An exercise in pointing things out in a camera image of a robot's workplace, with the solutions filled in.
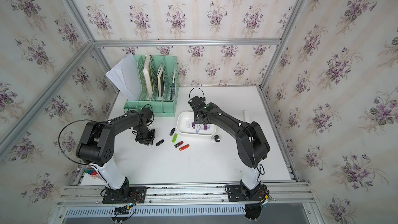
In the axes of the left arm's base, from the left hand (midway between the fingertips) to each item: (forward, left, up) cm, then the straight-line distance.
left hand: (153, 143), depth 91 cm
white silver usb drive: (-2, +1, +1) cm, 3 cm away
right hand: (+11, -29, +10) cm, 33 cm away
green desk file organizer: (+23, -4, +6) cm, 24 cm away
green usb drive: (+3, -13, 0) cm, 13 cm away
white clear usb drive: (+13, -20, +1) cm, 24 cm away
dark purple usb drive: (+10, -32, +3) cm, 33 cm away
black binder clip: (+2, -38, +3) cm, 38 cm away
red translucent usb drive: (-3, -19, 0) cm, 19 cm away
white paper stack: (+35, +19, +22) cm, 46 cm away
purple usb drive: (+12, -24, +1) cm, 27 cm away
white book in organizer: (+34, +4, +22) cm, 41 cm away
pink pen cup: (-21, +20, +12) cm, 31 cm away
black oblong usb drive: (0, -4, 0) cm, 4 cm away
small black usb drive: (+7, -11, +1) cm, 13 cm away
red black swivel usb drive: (-1, -16, 0) cm, 16 cm away
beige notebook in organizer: (+37, -1, +21) cm, 42 cm away
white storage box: (+10, -18, +1) cm, 21 cm away
